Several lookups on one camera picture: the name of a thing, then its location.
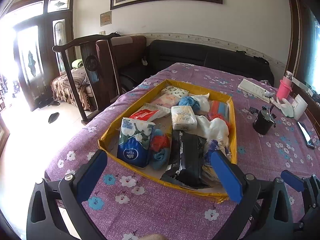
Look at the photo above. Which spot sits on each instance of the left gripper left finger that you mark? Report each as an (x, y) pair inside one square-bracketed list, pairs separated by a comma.
[(44, 219)]

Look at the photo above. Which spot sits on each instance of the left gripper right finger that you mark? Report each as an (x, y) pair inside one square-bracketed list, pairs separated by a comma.
[(265, 204)]

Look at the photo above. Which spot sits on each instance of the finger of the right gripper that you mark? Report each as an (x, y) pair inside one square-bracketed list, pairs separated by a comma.
[(308, 225)]

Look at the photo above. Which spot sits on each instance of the black snack bag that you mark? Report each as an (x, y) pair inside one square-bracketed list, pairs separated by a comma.
[(186, 159)]

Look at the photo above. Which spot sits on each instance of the cream white cloth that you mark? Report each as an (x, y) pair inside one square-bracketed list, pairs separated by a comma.
[(213, 130)]

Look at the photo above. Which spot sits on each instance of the red and blue sponge pack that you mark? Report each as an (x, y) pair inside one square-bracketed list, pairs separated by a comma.
[(218, 108)]

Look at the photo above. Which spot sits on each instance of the white towel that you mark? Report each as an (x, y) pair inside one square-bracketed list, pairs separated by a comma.
[(203, 101)]

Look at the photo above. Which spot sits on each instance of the blue cloth with red bag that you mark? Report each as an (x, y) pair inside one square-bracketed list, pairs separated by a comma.
[(160, 149)]

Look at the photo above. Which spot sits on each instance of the small beige tissue pack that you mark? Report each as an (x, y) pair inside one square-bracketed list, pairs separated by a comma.
[(183, 118)]

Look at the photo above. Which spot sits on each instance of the blue microfiber cloth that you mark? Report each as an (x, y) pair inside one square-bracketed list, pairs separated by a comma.
[(189, 101)]

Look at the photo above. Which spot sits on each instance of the pink tissue pack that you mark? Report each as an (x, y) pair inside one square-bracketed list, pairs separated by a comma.
[(166, 100)]

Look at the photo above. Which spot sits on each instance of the white red printed bag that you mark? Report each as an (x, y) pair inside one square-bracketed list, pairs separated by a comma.
[(149, 112)]

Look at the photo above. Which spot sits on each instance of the red plastic bag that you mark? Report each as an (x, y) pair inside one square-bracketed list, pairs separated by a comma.
[(221, 118)]

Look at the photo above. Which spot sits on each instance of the white patterned tissue pack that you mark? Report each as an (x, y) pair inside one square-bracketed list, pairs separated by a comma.
[(175, 91)]

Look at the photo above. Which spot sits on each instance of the black smartphone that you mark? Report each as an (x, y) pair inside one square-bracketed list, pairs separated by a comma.
[(307, 138)]

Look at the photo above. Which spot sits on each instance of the purple floral tablecloth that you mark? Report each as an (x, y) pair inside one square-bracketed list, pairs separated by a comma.
[(130, 202)]

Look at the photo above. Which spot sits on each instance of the white plastic bucket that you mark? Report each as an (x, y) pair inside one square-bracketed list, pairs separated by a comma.
[(299, 106)]

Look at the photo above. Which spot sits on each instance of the white work gloves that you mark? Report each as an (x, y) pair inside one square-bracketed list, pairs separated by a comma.
[(285, 107)]

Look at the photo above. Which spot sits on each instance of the wooden side cabinet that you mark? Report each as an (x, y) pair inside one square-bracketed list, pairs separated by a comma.
[(312, 110)]

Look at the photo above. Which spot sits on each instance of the pink thermos bottle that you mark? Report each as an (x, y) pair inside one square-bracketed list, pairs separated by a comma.
[(285, 86)]

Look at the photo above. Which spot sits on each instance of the white paper booklet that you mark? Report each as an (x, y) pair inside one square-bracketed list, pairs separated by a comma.
[(256, 90)]

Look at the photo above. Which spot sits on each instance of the dark wooden chair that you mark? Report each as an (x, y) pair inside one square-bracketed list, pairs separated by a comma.
[(104, 78)]

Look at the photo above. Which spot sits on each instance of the black leather sofa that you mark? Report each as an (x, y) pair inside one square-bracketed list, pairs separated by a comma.
[(162, 54)]

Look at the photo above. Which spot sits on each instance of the black camera stand device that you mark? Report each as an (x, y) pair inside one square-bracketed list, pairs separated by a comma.
[(265, 119)]

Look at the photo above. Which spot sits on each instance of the small wall plaque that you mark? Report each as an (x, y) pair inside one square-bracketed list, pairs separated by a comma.
[(105, 18)]

